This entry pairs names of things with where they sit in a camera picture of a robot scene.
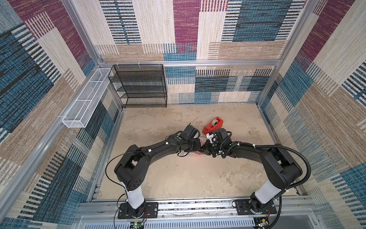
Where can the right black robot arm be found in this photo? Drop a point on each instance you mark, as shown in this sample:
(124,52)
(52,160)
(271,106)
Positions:
(280,167)

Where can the aluminium mounting rail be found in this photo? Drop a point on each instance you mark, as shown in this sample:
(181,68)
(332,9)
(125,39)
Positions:
(297,212)

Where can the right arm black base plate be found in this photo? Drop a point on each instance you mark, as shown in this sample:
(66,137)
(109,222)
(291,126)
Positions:
(245,207)

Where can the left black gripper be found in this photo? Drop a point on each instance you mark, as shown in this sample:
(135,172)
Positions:
(198,149)

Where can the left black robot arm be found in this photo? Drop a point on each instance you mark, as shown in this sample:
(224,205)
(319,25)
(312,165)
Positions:
(132,169)

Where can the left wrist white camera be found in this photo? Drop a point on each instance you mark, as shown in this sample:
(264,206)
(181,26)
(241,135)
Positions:
(190,133)

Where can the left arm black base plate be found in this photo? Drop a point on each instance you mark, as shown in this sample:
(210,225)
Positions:
(146,210)

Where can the white wire mesh basket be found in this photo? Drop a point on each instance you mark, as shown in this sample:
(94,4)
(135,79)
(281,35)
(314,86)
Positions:
(82,109)

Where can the orange plastic bowl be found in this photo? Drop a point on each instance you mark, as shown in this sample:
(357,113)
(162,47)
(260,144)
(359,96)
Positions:
(198,154)

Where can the red tape dispenser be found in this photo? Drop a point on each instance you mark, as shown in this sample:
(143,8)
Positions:
(216,124)

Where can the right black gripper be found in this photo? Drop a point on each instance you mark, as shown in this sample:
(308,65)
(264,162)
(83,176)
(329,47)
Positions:
(210,147)

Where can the black wire mesh shelf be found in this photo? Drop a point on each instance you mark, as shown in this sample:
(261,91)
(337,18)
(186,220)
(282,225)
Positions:
(140,86)

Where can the clear bubble wrap sheet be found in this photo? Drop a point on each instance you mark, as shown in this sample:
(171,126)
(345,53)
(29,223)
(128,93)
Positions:
(203,146)

